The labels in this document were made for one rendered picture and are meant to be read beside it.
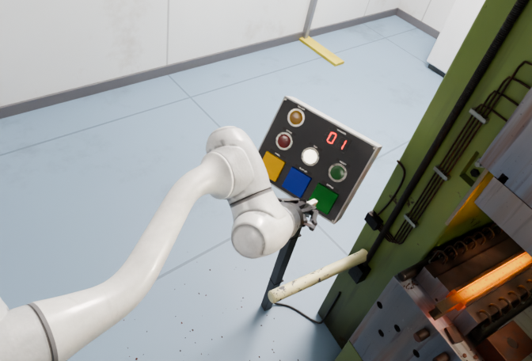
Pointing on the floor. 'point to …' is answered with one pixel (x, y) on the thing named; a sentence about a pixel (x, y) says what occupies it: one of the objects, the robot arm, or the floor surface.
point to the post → (279, 268)
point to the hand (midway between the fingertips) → (309, 205)
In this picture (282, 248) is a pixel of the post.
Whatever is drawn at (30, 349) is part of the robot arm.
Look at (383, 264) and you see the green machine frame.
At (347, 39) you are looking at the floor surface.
